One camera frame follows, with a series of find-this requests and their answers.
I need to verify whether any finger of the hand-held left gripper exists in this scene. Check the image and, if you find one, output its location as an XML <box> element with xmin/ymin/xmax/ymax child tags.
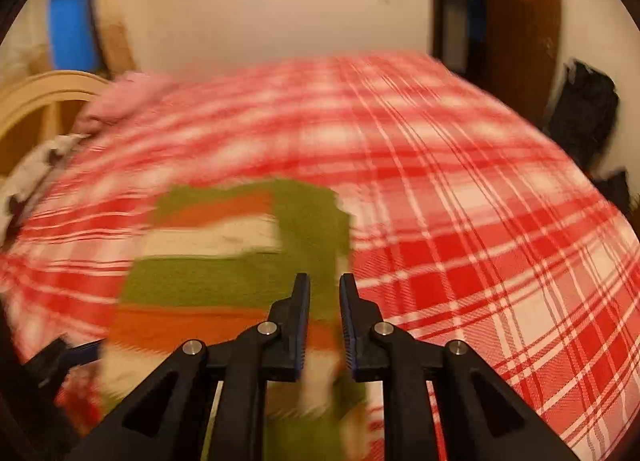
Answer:
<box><xmin>22</xmin><ymin>336</ymin><xmax>108</xmax><ymax>392</ymax></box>

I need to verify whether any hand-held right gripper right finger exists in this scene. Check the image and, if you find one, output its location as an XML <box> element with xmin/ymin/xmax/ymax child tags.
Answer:
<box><xmin>339</xmin><ymin>272</ymin><xmax>576</xmax><ymax>461</ymax></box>

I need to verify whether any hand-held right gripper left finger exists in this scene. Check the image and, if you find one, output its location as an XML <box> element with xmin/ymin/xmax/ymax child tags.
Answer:
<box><xmin>67</xmin><ymin>272</ymin><xmax>311</xmax><ymax>461</ymax></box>

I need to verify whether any green striped knit sweater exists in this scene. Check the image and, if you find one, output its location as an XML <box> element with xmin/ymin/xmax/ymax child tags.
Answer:
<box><xmin>100</xmin><ymin>178</ymin><xmax>371</xmax><ymax>461</ymax></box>

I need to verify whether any red plaid blanket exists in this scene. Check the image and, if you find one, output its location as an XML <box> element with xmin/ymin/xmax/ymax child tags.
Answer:
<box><xmin>0</xmin><ymin>54</ymin><xmax>640</xmax><ymax>461</ymax></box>

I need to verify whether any patterned pillow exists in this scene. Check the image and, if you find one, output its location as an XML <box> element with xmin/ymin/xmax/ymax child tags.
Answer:
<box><xmin>0</xmin><ymin>134</ymin><xmax>87</xmax><ymax>238</ymax></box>

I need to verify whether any wooden bed headboard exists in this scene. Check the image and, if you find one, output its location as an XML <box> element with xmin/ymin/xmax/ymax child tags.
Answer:
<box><xmin>0</xmin><ymin>70</ymin><xmax>112</xmax><ymax>177</ymax></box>

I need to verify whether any blue window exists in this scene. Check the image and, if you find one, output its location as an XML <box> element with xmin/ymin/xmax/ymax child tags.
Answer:
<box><xmin>47</xmin><ymin>0</ymin><xmax>104</xmax><ymax>73</ymax></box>

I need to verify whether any brown wooden door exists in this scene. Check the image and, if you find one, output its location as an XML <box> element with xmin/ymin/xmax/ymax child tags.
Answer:
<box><xmin>481</xmin><ymin>0</ymin><xmax>564</xmax><ymax>118</ymax></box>

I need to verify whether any black clothing on wall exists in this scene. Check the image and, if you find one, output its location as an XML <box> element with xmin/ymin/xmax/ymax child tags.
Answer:
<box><xmin>546</xmin><ymin>58</ymin><xmax>621</xmax><ymax>170</ymax></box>

